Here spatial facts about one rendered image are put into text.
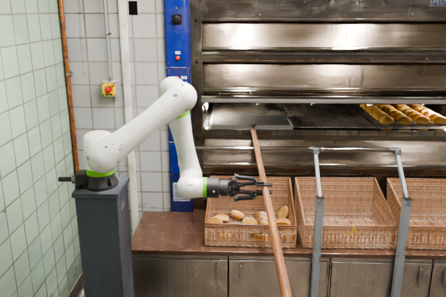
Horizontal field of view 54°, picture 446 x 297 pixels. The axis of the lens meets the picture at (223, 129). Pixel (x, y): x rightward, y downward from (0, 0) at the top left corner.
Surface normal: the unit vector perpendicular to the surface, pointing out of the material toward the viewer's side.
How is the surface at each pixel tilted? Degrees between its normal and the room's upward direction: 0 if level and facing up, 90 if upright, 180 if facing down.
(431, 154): 70
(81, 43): 90
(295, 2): 90
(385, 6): 90
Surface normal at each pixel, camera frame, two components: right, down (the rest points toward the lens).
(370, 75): -0.03, -0.07
